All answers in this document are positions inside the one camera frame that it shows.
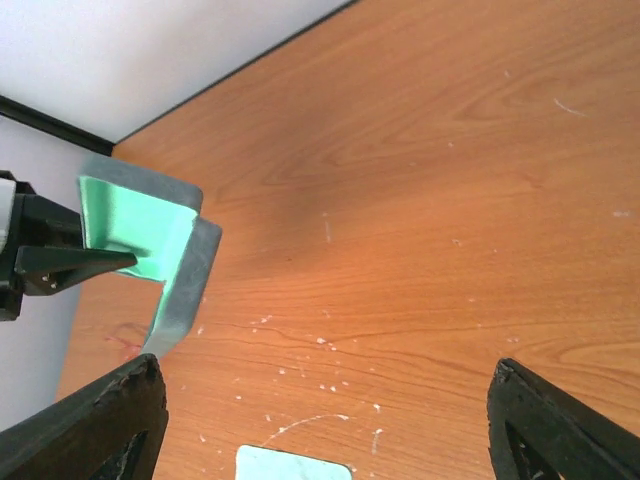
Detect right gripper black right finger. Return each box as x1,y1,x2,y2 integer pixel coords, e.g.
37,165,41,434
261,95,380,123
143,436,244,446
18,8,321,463
487,358,639,479

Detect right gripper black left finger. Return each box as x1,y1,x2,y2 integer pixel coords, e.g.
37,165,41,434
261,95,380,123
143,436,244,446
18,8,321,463
1,354,169,479

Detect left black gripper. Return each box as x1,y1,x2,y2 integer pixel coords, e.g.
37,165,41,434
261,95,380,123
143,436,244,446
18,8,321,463
1,170,137,321

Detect grey glasses case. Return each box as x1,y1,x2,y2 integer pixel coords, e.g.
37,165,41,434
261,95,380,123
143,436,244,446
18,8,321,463
77,155,222,357

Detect light blue cleaning cloth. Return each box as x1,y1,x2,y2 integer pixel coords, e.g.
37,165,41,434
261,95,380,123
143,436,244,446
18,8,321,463
235,445,352,480

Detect pink transparent sunglasses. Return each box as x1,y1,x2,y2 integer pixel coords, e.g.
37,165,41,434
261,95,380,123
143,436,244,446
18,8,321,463
104,322,147,363

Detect left black frame post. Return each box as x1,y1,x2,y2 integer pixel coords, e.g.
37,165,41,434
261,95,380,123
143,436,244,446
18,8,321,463
0,96,115,156

